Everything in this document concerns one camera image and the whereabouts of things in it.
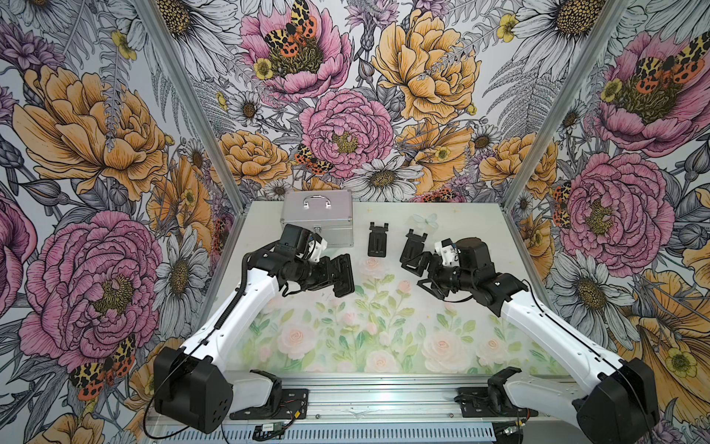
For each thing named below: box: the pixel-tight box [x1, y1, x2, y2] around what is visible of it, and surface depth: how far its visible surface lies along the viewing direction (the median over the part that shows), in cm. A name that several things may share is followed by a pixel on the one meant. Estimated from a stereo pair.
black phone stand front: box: [367, 222, 390, 259], surface depth 106 cm
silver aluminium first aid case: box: [280, 189, 355, 248], surface depth 101 cm
